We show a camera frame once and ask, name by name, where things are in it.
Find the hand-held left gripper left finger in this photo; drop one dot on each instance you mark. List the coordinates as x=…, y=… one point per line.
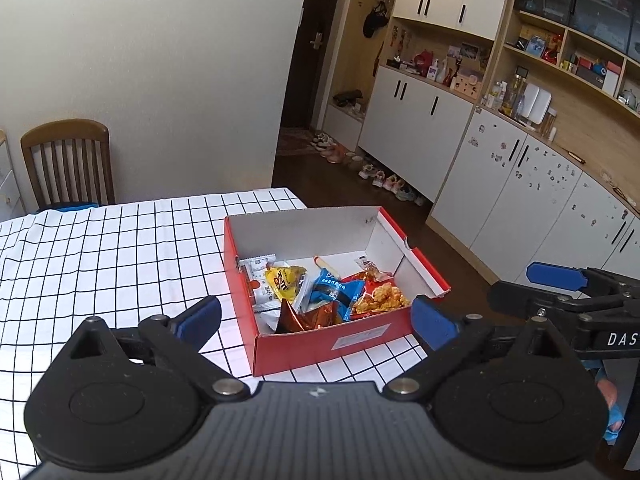
x=200, y=317

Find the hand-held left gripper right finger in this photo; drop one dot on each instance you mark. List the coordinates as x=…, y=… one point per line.
x=432, y=322

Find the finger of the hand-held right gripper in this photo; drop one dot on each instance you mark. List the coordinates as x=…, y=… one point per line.
x=525, y=299
x=555, y=276

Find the red snack packet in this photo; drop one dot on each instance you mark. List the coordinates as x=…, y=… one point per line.
x=382, y=297

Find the white orange snack packet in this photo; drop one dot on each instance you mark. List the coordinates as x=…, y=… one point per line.
x=257, y=280

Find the clear snack packet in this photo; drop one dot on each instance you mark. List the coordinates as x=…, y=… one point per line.
x=372, y=266

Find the yellow snack packet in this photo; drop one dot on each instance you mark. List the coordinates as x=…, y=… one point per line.
x=285, y=280

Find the blue snack packet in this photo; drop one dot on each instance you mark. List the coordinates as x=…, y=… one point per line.
x=330, y=295

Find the red cardboard box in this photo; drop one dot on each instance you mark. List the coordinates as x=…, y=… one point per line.
x=300, y=355

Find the brown snack packet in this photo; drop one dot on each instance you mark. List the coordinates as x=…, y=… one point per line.
x=310, y=320

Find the sausage stick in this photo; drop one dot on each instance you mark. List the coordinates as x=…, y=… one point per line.
x=325, y=266

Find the person's right hand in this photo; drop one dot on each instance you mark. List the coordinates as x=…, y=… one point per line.
x=614, y=410

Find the white cabinet with stickers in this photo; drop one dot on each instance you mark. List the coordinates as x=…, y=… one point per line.
x=525, y=200

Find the white checkered tablecloth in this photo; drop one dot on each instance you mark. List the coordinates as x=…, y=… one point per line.
x=125, y=260

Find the wooden shelf unit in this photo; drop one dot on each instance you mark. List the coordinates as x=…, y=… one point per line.
x=590, y=125

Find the row of shoes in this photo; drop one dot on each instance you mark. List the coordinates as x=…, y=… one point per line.
x=370, y=170

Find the blue seat cushion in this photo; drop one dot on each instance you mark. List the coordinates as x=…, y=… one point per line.
x=75, y=205

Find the white standing tray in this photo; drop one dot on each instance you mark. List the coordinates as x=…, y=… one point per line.
x=536, y=104

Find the clear bottle yellow liquid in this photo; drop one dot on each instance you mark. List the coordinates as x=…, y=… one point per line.
x=516, y=95

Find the white two-door cabinet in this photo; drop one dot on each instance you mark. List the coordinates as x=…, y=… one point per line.
x=415, y=130

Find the patterned door mat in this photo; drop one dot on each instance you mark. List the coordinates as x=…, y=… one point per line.
x=296, y=141

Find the pink storage box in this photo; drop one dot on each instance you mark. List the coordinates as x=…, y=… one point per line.
x=471, y=85

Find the white low shoe bench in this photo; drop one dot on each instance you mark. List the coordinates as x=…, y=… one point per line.
x=344, y=125

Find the wooden chair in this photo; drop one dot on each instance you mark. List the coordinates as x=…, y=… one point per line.
x=65, y=132

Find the white side cabinet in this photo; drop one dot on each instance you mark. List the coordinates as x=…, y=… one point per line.
x=9, y=180

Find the white pump bottle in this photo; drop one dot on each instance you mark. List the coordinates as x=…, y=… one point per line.
x=434, y=70

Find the dark shoes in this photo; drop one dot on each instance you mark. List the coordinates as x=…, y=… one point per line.
x=347, y=97

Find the dark entrance door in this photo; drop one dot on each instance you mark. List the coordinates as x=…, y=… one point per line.
x=312, y=50

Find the black hanging bag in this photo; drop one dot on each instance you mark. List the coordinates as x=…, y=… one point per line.
x=376, y=20

